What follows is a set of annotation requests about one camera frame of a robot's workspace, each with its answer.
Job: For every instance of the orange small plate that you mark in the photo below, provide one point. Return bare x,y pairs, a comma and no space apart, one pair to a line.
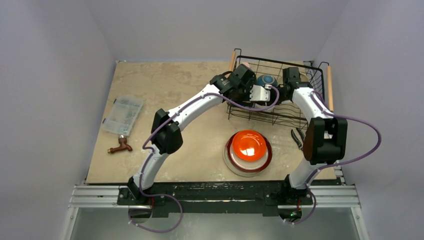
249,145

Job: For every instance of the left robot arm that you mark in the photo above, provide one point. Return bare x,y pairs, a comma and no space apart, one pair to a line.
167,127

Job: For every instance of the red rimmed plate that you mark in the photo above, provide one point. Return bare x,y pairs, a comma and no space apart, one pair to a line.
247,153

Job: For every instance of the brown faucet tap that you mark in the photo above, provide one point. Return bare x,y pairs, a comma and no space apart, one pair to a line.
123,146

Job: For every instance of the dark blue bowl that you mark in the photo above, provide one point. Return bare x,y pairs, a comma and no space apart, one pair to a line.
266,79

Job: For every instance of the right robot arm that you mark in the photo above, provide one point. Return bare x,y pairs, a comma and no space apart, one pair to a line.
324,140

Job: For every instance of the cream painted plate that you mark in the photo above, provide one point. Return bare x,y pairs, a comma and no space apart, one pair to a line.
303,77

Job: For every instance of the light pink faceted mug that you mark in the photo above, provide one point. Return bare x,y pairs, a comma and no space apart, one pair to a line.
245,64

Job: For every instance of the clear plastic organizer box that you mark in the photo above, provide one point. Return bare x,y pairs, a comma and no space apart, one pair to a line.
123,115

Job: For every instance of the black wire dish rack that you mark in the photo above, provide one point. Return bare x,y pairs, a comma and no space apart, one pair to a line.
287,114

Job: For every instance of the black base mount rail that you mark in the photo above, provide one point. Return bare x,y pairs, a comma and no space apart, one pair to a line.
269,198

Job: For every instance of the black pliers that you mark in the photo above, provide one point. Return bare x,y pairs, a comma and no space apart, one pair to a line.
298,137

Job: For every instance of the large white bottom plate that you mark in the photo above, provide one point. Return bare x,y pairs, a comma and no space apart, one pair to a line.
243,167

